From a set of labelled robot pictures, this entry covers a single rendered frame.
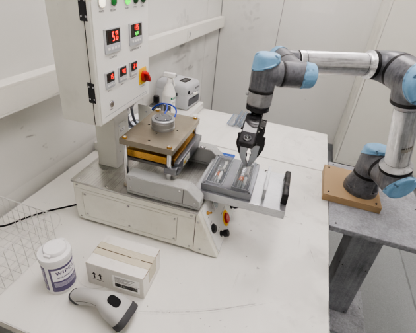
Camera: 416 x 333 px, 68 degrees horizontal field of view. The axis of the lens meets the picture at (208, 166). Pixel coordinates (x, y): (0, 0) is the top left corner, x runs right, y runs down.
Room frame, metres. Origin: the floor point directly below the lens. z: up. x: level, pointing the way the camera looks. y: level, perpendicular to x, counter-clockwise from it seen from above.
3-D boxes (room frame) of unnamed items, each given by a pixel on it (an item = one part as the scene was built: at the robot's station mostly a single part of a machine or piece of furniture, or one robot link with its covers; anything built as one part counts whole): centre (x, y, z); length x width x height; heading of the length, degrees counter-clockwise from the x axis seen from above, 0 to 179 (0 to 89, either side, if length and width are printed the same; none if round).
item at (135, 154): (0.97, 0.16, 1.07); 0.22 x 0.17 x 0.10; 167
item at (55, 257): (0.58, 0.40, 0.83); 0.09 x 0.09 x 0.15
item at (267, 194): (0.89, -0.13, 0.97); 0.30 x 0.22 x 0.08; 77
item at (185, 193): (0.81, 0.13, 0.97); 0.25 x 0.05 x 0.07; 77
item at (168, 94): (1.86, 0.29, 0.92); 0.09 x 0.08 x 0.25; 79
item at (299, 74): (0.95, -0.23, 1.34); 0.11 x 0.11 x 0.08; 12
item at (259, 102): (0.91, -0.13, 1.26); 0.08 x 0.08 x 0.05
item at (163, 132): (0.99, 0.19, 1.08); 0.31 x 0.24 x 0.13; 167
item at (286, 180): (0.86, -0.27, 0.99); 0.15 x 0.02 x 0.04; 167
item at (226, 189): (0.90, -0.09, 0.98); 0.20 x 0.17 x 0.03; 167
